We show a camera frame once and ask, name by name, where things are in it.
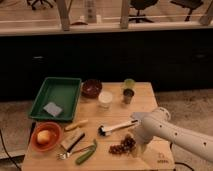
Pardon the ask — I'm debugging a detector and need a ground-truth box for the bunch of dark grapes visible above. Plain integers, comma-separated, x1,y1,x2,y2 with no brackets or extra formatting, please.
109,134,136,155

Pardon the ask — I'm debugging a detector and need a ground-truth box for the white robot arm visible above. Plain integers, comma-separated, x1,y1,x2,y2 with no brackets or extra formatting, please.
131,107,213,163

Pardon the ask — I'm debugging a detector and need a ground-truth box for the dark metal cup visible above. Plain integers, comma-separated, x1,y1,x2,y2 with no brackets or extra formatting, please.
123,88,134,104

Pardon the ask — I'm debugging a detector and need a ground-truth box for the white paper cup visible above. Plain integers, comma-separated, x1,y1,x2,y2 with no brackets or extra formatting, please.
98,91,113,108

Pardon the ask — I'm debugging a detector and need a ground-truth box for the green plastic cup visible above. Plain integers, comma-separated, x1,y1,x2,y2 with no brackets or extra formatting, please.
124,78,135,89

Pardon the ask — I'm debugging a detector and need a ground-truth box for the grey folded cloth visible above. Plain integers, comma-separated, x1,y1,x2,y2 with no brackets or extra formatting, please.
131,112,148,122

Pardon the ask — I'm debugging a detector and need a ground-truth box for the green cucumber toy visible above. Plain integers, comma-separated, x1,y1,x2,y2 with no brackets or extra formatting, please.
75,140,97,165

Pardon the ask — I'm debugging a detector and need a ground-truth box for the wooden block with black strip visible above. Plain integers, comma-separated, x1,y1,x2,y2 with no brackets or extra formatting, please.
61,128,85,152

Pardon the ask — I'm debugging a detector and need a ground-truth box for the yellow banana toy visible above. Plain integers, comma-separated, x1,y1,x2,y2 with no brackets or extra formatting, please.
64,120,88,131

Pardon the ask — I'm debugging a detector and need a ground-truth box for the silver fork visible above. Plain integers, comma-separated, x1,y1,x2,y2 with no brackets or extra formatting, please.
57,145,93,160

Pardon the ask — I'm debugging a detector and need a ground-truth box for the dark red bowl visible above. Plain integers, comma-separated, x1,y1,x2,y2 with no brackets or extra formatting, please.
82,79,102,98

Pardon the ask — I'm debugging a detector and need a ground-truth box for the orange bowl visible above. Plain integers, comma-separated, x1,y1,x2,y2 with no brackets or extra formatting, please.
30,122,63,152

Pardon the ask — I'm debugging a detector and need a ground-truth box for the green plastic tray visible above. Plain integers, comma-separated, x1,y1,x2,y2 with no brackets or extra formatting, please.
29,77,81,122

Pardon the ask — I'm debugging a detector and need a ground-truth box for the grey sponge in tray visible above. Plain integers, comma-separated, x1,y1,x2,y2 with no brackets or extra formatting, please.
43,102,62,117

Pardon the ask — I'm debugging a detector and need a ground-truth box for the yellow apple in bowl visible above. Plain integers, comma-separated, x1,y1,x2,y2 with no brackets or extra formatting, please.
37,130,51,145

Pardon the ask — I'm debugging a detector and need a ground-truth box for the black office chair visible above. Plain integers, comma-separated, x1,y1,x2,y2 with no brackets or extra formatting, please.
129,0,158,23

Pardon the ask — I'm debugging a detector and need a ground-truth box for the black cable right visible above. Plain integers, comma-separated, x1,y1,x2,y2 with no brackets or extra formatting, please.
169,142,196,171

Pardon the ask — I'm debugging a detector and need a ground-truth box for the black cable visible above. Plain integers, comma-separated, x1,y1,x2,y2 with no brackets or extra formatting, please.
0,129,22,171
169,142,196,171

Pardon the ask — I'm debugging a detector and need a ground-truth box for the white handled black brush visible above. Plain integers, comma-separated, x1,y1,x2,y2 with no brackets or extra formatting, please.
98,120,137,136

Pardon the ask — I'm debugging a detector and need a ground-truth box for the black cable left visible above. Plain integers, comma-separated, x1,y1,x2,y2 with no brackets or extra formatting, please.
0,129,22,171

